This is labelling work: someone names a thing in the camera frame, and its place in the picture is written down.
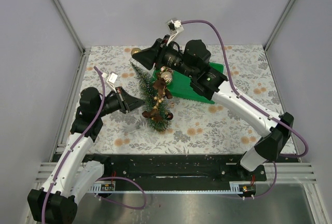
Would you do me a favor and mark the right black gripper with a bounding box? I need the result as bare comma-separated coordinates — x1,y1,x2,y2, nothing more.
132,35,196,79

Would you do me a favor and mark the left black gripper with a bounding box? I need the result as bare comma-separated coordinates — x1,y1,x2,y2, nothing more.
95,86,146,118

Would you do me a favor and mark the gold ball ornament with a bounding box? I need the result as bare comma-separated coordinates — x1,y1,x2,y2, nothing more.
131,48,142,56

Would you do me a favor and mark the brown ribbon bow decoration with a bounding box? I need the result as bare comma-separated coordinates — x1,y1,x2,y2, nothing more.
142,75,173,123

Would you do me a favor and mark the small frosted christmas tree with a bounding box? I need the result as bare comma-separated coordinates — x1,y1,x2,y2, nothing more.
130,62,170,132

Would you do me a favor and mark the green plastic tray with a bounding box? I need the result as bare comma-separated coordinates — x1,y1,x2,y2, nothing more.
154,63,228,104

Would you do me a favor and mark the dark brown ball ornament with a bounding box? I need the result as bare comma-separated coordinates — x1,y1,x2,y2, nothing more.
166,113,173,120

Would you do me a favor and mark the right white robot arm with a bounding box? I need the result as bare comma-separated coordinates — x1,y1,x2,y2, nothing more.
131,38,294,180

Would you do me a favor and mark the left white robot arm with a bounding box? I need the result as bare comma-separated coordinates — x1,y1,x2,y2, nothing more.
27,87,144,223

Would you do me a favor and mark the clear plastic battery box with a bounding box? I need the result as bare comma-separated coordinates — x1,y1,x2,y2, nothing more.
123,125,141,135

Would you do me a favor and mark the silver gold ribbed ornament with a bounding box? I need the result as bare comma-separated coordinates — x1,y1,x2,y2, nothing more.
160,71,173,85

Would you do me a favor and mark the floral patterned table mat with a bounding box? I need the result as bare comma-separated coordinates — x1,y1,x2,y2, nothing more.
81,45,283,154

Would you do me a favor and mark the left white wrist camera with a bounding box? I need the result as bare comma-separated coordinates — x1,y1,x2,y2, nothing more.
102,72,118,92

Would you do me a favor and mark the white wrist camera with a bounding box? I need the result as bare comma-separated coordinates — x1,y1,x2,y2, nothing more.
167,19,184,46
102,72,118,92

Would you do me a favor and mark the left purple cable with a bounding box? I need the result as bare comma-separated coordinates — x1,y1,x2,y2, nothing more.
43,66,148,223

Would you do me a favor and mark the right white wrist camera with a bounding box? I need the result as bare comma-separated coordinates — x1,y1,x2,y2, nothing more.
167,19,184,46

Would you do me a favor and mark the left aluminium frame post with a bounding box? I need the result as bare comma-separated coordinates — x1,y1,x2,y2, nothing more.
38,0,86,56

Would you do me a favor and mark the aluminium frame post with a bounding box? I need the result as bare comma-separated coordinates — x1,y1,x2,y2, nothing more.
263,0,297,53
38,0,86,56

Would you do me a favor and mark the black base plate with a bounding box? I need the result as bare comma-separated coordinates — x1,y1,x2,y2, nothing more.
53,153,268,187

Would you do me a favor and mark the white slotted cable duct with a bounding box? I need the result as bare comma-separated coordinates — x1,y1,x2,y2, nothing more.
88,180,256,194

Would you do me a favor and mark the aluminium rail profile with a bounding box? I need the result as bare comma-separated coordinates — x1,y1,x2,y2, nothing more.
35,162,317,184

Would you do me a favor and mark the right aluminium frame post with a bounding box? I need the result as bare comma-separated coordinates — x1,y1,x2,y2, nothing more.
263,0,297,53

